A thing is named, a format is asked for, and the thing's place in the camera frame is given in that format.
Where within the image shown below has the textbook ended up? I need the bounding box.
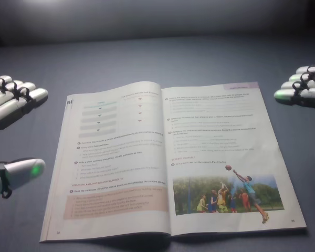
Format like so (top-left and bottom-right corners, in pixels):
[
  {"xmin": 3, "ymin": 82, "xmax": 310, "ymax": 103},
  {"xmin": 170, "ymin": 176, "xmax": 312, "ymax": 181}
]
[{"xmin": 39, "ymin": 81, "xmax": 308, "ymax": 244}]

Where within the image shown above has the grey table cloth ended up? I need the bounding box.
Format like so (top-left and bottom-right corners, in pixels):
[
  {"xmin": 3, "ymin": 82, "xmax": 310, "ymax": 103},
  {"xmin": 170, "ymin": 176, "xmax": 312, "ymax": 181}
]
[{"xmin": 0, "ymin": 33, "xmax": 315, "ymax": 252}]

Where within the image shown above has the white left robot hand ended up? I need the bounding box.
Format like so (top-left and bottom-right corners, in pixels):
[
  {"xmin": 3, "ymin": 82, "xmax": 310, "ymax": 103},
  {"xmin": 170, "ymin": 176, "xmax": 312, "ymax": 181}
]
[{"xmin": 0, "ymin": 74, "xmax": 49, "ymax": 202}]

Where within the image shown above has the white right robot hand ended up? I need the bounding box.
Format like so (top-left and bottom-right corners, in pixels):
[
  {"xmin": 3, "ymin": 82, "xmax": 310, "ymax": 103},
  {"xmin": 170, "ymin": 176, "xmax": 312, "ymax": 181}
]
[{"xmin": 274, "ymin": 57, "xmax": 315, "ymax": 162}]

